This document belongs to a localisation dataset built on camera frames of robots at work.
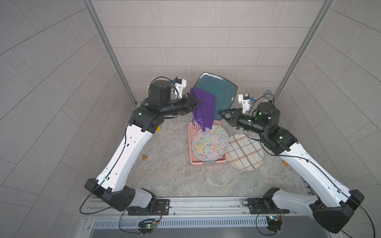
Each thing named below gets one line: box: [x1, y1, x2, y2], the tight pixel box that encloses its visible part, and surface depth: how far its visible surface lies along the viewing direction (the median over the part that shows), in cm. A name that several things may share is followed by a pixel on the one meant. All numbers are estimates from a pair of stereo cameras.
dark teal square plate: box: [193, 71, 238, 121], surface depth 62 cm
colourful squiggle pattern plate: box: [191, 124, 230, 162], surface depth 91 cm
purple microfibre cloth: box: [190, 87, 216, 132], surface depth 60 cm
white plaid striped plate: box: [226, 133, 264, 172], surface depth 89 cm
